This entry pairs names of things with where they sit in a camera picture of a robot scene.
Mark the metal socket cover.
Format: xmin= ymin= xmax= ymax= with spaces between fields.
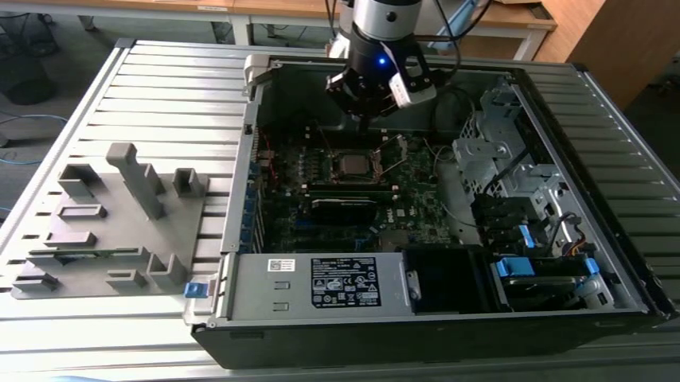
xmin=374 ymin=134 xmax=408 ymax=176

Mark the silver CPU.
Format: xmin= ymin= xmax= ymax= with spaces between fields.
xmin=339 ymin=154 xmax=371 ymax=176

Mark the CPU socket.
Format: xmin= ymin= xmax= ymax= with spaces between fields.
xmin=328 ymin=147 xmax=388 ymax=185

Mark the silver metal drive cage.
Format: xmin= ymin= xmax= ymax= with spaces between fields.
xmin=450 ymin=77 xmax=573 ymax=200

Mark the green motherboard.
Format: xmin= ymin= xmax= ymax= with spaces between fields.
xmin=248 ymin=127 xmax=479 ymax=255

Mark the wooden desk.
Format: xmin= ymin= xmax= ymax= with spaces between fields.
xmin=232 ymin=0 xmax=558 ymax=60
xmin=0 ymin=0 xmax=237 ymax=33

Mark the black graphics card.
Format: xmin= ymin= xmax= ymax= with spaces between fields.
xmin=309 ymin=197 xmax=382 ymax=228

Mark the dark chipset heatsink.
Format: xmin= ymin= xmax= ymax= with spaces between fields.
xmin=379 ymin=229 xmax=411 ymax=254

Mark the wooden cabinet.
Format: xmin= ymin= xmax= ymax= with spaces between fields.
xmin=533 ymin=0 xmax=680 ymax=108

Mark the black fan shroud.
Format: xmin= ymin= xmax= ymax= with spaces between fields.
xmin=402 ymin=246 xmax=500 ymax=315

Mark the blue disk carrier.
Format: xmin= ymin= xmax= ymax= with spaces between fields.
xmin=490 ymin=256 xmax=601 ymax=311

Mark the silver power supply unit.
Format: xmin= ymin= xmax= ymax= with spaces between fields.
xmin=211 ymin=251 xmax=420 ymax=322

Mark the grey parts rack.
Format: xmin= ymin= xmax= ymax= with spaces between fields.
xmin=9 ymin=142 xmax=211 ymax=300

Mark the black bin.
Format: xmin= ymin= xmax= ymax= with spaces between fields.
xmin=3 ymin=59 xmax=57 ymax=107

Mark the green RAM stick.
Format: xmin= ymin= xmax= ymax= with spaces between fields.
xmin=54 ymin=248 xmax=142 ymax=263

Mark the black PC case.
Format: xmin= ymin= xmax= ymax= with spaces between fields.
xmin=182 ymin=53 xmax=678 ymax=371

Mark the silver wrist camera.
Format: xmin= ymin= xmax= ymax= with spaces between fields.
xmin=386 ymin=55 xmax=439 ymax=108

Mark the grey case handle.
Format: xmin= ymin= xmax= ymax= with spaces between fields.
xmin=241 ymin=54 xmax=275 ymax=96

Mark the coloured wire bundle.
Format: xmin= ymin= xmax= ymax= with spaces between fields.
xmin=562 ymin=238 xmax=595 ymax=258

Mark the blue floor cable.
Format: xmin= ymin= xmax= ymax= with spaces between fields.
xmin=0 ymin=113 xmax=69 ymax=166

